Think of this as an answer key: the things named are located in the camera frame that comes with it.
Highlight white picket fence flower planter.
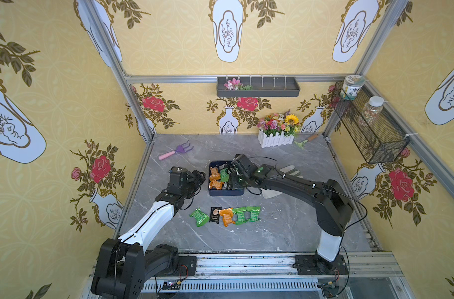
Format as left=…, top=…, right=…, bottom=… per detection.
left=257, top=113, right=301, bottom=148

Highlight jar with printed label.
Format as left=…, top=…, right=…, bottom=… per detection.
left=340, top=74, right=365, bottom=100

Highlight orange packet in box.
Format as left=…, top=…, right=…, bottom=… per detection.
left=209, top=167, right=223, bottom=191

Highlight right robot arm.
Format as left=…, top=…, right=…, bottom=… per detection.
left=231, top=154, right=366, bottom=275

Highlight white and green garden glove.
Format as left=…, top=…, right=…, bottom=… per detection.
left=261, top=165, right=303, bottom=199

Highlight black wire mesh basket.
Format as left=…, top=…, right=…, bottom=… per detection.
left=330, top=82, right=410, bottom=164

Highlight green cookie packet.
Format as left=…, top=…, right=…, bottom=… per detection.
left=189, top=208, right=210, bottom=227
left=246, top=206, right=261, bottom=223
left=232, top=207, right=247, bottom=225

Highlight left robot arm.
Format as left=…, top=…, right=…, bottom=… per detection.
left=91, top=166, right=206, bottom=299

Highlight green rake with wooden handle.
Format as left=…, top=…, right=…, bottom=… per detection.
left=294, top=134, right=319, bottom=149

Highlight clear jar with white lid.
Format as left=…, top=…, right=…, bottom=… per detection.
left=359, top=96, right=384, bottom=126

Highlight dark blue storage box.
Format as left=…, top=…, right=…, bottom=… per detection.
left=208, top=161, right=244, bottom=196

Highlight black cookie packet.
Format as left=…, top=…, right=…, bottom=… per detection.
left=209, top=206, right=222, bottom=224

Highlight pink flowers on shelf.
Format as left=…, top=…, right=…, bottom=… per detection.
left=224, top=78, right=253, bottom=91

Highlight grey wall shelf tray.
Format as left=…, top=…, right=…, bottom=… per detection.
left=217, top=75, right=301, bottom=98

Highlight orange cookie packet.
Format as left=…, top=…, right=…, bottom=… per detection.
left=219, top=208, right=236, bottom=227

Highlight small circuit board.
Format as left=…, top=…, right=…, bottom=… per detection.
left=161, top=280, right=182, bottom=291

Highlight pink and purple garden rake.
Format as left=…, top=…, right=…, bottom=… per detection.
left=158, top=141, right=193, bottom=161

